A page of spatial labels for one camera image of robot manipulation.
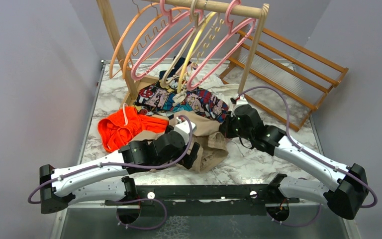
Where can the orange mesh shorts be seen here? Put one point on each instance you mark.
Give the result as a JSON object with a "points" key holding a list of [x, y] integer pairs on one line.
{"points": [[119, 128]]}

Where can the orange hanger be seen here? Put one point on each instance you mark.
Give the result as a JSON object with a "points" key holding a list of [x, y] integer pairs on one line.
{"points": [[125, 36], [149, 36]]}

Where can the black mounting rail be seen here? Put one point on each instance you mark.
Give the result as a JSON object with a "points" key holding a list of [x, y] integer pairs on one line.
{"points": [[148, 207]]}

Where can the yellow hanger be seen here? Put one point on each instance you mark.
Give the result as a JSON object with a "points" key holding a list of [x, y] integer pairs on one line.
{"points": [[197, 42]]}

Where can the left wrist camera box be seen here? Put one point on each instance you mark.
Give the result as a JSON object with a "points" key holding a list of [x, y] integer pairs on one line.
{"points": [[184, 128]]}

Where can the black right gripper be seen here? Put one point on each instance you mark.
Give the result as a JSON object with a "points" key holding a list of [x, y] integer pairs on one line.
{"points": [[225, 127]]}

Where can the beige shorts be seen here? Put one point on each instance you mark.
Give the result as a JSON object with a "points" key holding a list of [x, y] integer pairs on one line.
{"points": [[212, 150]]}

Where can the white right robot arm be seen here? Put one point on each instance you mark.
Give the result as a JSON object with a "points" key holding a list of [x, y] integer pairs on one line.
{"points": [[341, 188]]}

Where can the inner orange hanger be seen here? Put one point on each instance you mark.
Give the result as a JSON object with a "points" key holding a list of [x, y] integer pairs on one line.
{"points": [[149, 36]]}

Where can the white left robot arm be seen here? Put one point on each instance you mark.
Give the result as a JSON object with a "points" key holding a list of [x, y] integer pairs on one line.
{"points": [[108, 178]]}

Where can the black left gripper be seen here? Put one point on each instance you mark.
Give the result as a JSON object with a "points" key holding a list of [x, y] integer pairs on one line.
{"points": [[188, 162]]}

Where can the white garment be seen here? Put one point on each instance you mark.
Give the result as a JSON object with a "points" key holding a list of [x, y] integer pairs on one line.
{"points": [[222, 89]]}

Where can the beige hanger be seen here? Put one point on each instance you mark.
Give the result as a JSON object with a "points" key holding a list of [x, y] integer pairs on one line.
{"points": [[179, 54]]}

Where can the wooden clothes rack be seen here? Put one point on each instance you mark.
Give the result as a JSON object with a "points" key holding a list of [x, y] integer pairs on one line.
{"points": [[235, 15]]}

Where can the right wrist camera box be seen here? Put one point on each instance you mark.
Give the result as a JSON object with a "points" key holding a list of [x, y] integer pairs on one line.
{"points": [[238, 100]]}

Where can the outer orange hanger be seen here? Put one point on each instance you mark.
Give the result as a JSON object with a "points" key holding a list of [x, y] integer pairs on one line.
{"points": [[125, 36]]}

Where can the dark navy garment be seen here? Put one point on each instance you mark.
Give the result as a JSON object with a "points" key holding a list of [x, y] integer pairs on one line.
{"points": [[178, 67]]}

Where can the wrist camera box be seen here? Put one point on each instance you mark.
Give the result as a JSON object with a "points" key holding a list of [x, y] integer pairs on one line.
{"points": [[238, 100], [184, 128]]}

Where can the orange wooden slatted shelf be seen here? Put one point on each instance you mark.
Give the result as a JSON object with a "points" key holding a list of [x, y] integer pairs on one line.
{"points": [[304, 77]]}

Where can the cream notched hanger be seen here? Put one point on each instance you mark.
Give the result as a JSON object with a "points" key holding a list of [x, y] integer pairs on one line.
{"points": [[206, 28]]}

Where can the comic print shorts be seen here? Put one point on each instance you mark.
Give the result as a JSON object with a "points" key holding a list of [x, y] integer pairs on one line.
{"points": [[156, 100]]}

